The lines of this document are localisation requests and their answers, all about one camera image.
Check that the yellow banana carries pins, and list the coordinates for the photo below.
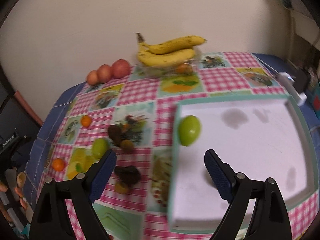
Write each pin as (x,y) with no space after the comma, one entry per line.
(186,42)
(150,60)

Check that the small orange tangerine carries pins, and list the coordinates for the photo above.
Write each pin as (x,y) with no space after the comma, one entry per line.
(86,120)

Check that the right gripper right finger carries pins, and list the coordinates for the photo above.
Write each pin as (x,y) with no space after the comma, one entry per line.
(269,220)

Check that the upper yellow banana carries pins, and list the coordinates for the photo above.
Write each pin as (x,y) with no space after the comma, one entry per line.
(186,42)

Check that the lower yellow banana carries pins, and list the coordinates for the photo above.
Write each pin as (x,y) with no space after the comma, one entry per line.
(150,60)

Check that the dark wrinkled fruit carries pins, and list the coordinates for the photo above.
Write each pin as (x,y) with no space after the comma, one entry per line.
(129,175)

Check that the green fruit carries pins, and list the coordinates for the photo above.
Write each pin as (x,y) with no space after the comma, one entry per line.
(99,147)
(189,129)

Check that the pink checkered fruit tablecloth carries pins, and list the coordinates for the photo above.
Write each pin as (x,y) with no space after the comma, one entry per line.
(144,109)

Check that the long dark brown fruit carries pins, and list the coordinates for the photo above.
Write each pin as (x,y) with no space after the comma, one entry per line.
(115,134)

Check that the white black device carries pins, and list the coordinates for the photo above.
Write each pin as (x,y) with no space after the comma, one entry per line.
(296,87)

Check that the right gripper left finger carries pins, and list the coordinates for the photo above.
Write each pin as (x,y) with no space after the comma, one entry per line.
(51,219)

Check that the person left hand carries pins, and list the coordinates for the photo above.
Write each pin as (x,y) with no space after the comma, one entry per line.
(12,197)

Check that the small peach apple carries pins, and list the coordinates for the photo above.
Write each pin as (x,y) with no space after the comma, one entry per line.
(92,78)

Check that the small yellowish fruit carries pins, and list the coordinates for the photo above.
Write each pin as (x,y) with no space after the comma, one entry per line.
(121,188)

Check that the clear plastic fruit container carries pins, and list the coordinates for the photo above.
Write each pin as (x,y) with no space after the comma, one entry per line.
(158,71)

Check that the large orange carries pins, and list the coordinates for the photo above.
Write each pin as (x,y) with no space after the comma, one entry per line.
(58,164)

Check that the middle red apple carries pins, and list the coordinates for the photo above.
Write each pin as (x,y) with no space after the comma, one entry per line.
(104,73)

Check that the large red apple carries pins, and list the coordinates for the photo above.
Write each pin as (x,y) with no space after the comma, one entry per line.
(120,69)

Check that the brown kiwi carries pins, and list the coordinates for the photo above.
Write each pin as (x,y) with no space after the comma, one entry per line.
(127,145)

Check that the white tray teal rim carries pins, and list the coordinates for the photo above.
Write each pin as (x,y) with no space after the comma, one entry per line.
(259,135)

